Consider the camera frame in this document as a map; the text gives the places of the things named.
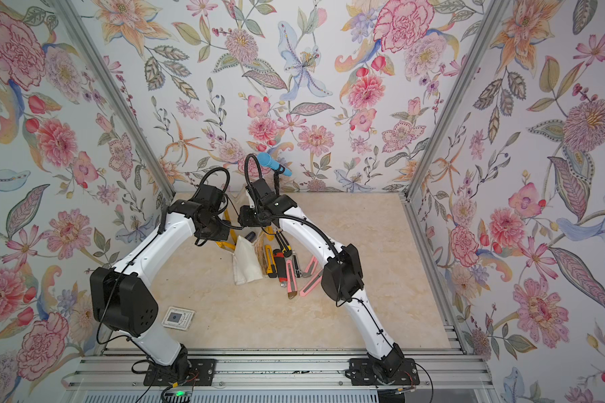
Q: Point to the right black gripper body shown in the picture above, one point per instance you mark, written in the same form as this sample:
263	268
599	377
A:
254	218

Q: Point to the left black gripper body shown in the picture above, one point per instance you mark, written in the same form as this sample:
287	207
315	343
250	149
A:
216	231

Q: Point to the white canvas pouch yellow handles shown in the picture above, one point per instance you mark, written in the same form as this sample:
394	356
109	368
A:
249	263

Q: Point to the blue utility knife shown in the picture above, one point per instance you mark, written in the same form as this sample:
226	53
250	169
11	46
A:
251	237

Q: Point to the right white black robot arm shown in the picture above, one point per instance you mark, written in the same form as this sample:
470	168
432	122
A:
342	274

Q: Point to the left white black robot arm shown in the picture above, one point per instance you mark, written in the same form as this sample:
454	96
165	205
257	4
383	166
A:
121	296

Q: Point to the red black utility knife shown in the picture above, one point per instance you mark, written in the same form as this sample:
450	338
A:
281	266

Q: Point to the grey small utility knife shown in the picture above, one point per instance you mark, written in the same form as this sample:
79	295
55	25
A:
296	267

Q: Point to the pink utility knife middle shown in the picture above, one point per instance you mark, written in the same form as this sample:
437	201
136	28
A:
310	268

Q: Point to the pink utility knife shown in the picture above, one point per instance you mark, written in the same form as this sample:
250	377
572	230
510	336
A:
310	268
311	285
291	280

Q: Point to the pink utility knife left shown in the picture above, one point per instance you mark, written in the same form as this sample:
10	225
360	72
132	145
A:
291	280

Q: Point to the pink utility knife right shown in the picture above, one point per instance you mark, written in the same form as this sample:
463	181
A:
311	285

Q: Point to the blue microphone on black stand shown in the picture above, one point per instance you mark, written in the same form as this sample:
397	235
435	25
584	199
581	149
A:
265	160

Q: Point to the white QR code card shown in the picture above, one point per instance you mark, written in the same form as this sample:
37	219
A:
178	318

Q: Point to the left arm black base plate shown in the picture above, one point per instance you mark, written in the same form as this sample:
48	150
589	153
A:
184	372

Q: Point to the aluminium front rail frame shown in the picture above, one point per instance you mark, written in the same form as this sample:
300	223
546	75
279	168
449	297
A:
280	375

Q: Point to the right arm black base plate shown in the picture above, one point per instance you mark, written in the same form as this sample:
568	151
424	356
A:
372	372

